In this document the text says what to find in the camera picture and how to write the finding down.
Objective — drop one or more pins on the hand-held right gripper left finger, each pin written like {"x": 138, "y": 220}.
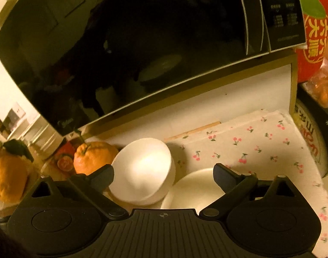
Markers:
{"x": 103, "y": 178}

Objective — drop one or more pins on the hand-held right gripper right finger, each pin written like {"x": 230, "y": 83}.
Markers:
{"x": 223, "y": 177}

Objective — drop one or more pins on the small cream bowl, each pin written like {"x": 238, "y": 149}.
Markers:
{"x": 188, "y": 190}

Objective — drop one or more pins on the deep cream bowl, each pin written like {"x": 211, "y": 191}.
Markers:
{"x": 141, "y": 166}

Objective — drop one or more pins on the wide cream bowl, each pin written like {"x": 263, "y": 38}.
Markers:
{"x": 165, "y": 192}

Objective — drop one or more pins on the orange citrus fruit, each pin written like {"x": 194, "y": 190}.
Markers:
{"x": 95, "y": 156}

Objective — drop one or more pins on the cherry print tablecloth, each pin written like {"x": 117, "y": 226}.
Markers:
{"x": 260, "y": 150}

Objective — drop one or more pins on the large orange with leaves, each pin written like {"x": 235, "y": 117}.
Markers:
{"x": 8, "y": 177}

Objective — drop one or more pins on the clear bag of snacks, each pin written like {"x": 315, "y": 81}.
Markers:
{"x": 325, "y": 86}

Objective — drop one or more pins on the black microwave oven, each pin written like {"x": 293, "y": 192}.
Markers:
{"x": 153, "y": 45}

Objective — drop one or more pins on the red gift box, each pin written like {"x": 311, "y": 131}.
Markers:
{"x": 314, "y": 32}

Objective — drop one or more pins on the wall switch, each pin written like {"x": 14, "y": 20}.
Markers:
{"x": 17, "y": 110}

